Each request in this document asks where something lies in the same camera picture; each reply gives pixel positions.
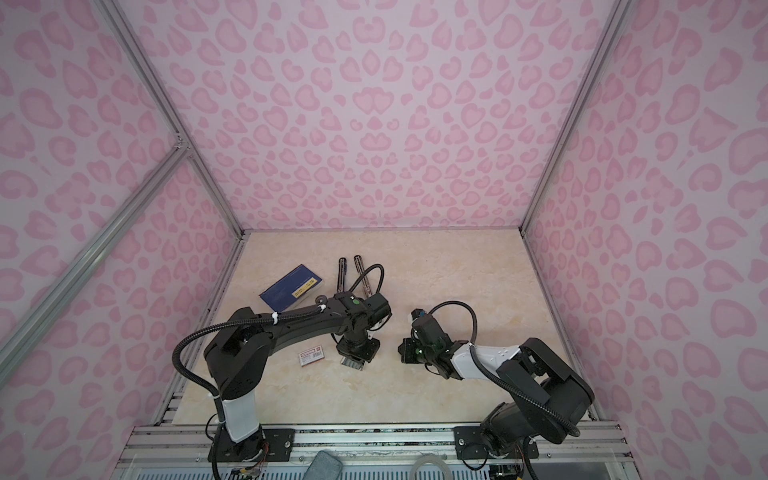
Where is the staple tray with staples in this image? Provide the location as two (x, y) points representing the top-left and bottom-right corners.
(341, 357), (365, 371)

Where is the red white staple box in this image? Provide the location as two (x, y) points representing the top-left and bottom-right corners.
(299, 345), (325, 367)

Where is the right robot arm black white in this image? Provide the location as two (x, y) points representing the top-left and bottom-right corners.
(398, 309), (595, 458)

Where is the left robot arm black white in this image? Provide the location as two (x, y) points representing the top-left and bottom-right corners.
(204, 293), (391, 443)

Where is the dark blue booklet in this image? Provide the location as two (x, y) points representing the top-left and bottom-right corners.
(259, 264), (323, 312)

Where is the white tube loop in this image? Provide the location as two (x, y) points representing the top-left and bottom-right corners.
(407, 454), (455, 480)

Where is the grey cloth pad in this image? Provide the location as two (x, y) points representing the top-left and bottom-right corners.
(302, 451), (344, 480)

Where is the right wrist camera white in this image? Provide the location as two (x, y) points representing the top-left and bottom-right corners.
(410, 308), (427, 322)

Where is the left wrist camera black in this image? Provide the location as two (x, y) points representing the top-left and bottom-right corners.
(362, 293), (392, 331)

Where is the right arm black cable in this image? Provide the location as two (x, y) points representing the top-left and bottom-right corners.
(413, 300), (582, 438)

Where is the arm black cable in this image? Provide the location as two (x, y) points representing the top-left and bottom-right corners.
(171, 263), (385, 421)
(413, 300), (582, 438)

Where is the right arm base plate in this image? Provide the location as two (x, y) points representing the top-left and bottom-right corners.
(452, 425), (539, 461)

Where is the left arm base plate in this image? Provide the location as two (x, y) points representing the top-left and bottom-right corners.
(207, 427), (296, 463)

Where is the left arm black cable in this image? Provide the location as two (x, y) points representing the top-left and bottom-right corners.
(171, 263), (385, 421)

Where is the aluminium front rail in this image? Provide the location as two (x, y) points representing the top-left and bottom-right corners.
(116, 421), (639, 479)

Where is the aluminium diagonal frame bar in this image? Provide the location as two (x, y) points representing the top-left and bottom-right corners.
(1, 141), (188, 385)

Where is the aluminium corner frame post right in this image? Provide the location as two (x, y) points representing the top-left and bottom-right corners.
(519, 0), (637, 238)

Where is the aluminium corner frame post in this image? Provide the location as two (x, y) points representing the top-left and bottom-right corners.
(519, 0), (637, 238)
(94, 0), (245, 239)

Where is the aluminium corner frame post left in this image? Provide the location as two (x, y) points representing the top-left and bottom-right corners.
(94, 0), (245, 239)

